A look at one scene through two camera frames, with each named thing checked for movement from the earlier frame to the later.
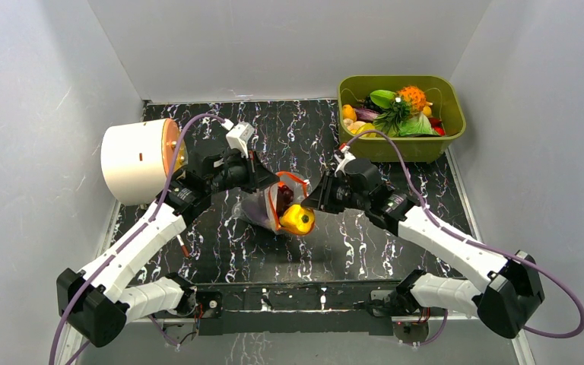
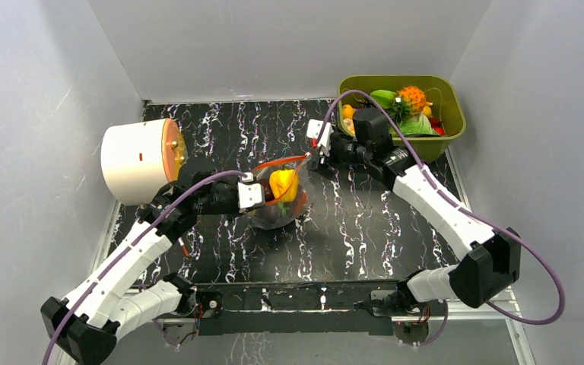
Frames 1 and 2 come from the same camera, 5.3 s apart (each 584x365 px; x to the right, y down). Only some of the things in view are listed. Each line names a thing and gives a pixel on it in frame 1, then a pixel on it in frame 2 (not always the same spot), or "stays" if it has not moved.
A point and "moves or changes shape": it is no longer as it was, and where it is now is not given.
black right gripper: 328,191 to 325,156
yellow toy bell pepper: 297,220 to 284,185
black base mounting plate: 357,309 stays
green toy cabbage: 417,124 stays
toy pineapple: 409,100 stays
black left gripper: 258,176 to 234,186
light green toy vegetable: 382,98 stays
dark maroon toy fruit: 284,197 to 268,192
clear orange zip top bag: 277,207 moves or changes shape
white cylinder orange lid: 137,159 stays
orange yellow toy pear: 349,112 stays
